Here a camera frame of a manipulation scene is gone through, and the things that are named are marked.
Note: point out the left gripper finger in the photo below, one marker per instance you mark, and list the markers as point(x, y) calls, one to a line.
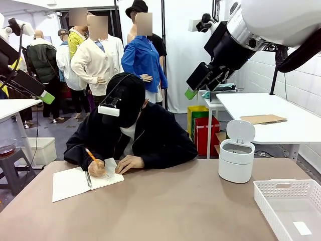
point(32, 85)
point(15, 86)

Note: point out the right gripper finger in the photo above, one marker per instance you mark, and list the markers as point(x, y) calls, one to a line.
point(198, 77)
point(219, 77)

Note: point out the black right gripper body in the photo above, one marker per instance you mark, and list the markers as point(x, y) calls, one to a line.
point(225, 50)

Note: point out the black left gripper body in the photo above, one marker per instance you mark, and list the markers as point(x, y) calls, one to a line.
point(6, 57)

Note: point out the orange pencil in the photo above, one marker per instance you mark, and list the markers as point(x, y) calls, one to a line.
point(90, 154)

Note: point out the white spiral notebook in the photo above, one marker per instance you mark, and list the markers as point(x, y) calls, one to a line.
point(70, 183)

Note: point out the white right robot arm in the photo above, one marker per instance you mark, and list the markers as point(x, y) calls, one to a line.
point(276, 20)

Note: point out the person left forearm black sleeve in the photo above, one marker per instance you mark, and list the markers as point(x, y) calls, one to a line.
point(173, 155)

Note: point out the person right forearm black sleeve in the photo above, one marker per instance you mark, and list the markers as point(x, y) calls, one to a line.
point(77, 150)

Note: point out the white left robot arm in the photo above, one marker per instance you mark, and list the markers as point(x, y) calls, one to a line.
point(2, 30)

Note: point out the person right hand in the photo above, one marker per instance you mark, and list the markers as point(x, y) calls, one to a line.
point(97, 169)

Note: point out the person left hand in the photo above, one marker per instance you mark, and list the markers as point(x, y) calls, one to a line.
point(130, 163)

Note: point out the grey tray with green cloth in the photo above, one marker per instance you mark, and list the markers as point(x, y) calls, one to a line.
point(223, 94)

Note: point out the teal cloth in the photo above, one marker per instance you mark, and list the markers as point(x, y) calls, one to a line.
point(206, 95)

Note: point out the white desk with leg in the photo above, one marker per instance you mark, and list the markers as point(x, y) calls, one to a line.
point(15, 106)

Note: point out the small white side table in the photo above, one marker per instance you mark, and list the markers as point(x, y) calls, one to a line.
point(208, 105)

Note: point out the mannequin in white shirt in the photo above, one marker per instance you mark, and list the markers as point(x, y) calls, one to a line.
point(64, 62)

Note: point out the yellow bag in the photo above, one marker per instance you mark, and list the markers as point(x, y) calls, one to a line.
point(191, 118)

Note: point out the mannequin in black t-shirt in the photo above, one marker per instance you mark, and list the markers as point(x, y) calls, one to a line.
point(160, 45)

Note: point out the black backdrop pole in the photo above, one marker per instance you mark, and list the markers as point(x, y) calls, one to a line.
point(164, 37)

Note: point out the mannequin in yellow jacket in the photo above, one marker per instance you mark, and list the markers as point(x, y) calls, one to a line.
point(74, 42)

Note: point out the brown cardboard sheet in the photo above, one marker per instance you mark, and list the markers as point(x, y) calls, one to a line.
point(263, 119)

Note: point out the mannequin in blue shirt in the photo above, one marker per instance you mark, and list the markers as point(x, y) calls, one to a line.
point(140, 57)

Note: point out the glass bowl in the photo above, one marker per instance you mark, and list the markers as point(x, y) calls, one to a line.
point(7, 148)

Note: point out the large white table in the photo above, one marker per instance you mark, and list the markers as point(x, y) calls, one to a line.
point(276, 105)

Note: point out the white storage crate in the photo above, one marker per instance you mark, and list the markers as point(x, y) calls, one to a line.
point(45, 150)

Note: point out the person torso black jacket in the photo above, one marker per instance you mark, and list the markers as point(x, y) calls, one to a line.
point(155, 130)

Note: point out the mannequin in cream shirt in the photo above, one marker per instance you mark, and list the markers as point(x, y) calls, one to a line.
point(97, 62)

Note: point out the black cap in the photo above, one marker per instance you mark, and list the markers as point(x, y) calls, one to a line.
point(130, 100)

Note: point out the grey plastic stool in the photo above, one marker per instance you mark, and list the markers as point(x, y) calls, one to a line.
point(12, 165)

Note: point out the white lidded trash bin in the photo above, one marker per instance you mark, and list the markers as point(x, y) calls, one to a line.
point(235, 168)

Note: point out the black bucket hat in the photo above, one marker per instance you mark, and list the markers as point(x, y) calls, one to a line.
point(136, 7)

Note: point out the white perforated plastic basket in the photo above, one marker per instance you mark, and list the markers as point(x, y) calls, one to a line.
point(276, 195)

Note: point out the white label sticker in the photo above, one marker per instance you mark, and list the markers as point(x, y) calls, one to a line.
point(302, 228)

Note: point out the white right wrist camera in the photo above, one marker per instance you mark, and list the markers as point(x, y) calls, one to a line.
point(204, 23)

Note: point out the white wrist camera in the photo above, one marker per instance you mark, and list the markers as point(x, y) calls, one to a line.
point(27, 30)
point(204, 23)

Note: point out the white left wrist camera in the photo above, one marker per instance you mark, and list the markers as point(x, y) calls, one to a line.
point(27, 30)

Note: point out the white head-mounted camera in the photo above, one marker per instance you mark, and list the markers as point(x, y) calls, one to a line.
point(108, 110)

